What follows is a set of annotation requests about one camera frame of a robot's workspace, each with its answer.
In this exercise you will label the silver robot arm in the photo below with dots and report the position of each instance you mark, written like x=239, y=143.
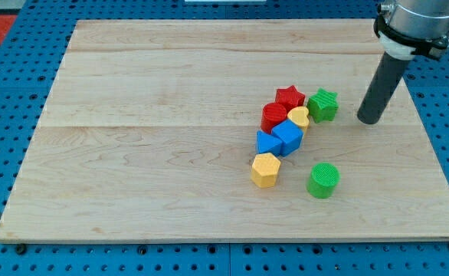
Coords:
x=410, y=28

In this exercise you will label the red star block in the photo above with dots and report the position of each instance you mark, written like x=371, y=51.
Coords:
x=289, y=97

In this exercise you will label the green star block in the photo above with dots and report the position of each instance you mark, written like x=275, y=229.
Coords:
x=323, y=105

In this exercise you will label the blue triangle block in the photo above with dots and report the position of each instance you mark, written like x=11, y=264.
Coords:
x=266, y=143

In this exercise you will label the yellow hexagon block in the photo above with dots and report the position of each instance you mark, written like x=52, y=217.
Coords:
x=264, y=170

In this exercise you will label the red cylinder block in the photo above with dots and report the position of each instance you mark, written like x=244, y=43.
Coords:
x=272, y=115

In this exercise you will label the blue cube block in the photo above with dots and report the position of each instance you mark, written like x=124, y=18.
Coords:
x=290, y=135

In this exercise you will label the light wooden board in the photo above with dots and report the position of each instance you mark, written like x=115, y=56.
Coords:
x=148, y=136

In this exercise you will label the yellow heart block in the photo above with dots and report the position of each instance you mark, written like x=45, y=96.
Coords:
x=299, y=116

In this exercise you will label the green cylinder block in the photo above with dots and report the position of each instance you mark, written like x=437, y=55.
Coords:
x=323, y=180

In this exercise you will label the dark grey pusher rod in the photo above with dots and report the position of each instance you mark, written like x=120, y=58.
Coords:
x=383, y=85

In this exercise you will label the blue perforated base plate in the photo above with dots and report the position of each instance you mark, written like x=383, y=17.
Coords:
x=29, y=59

